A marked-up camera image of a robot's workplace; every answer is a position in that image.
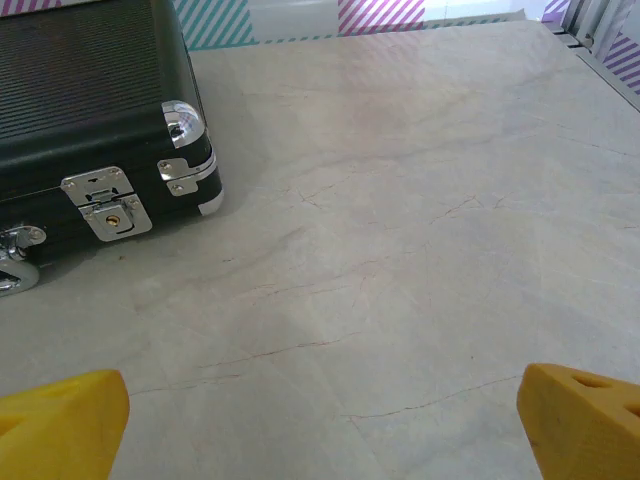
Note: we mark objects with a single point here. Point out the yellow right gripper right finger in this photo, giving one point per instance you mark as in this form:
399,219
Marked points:
580,430

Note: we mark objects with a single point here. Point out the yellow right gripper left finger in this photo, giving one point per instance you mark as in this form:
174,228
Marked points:
55,425

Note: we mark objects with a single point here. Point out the black hard case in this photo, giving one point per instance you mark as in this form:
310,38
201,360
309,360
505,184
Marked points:
100,75

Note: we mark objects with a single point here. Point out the grey aluminium side rail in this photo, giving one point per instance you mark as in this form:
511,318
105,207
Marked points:
607,75

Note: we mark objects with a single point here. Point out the grey aluminium corner post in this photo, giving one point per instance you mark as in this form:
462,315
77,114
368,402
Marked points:
585,17

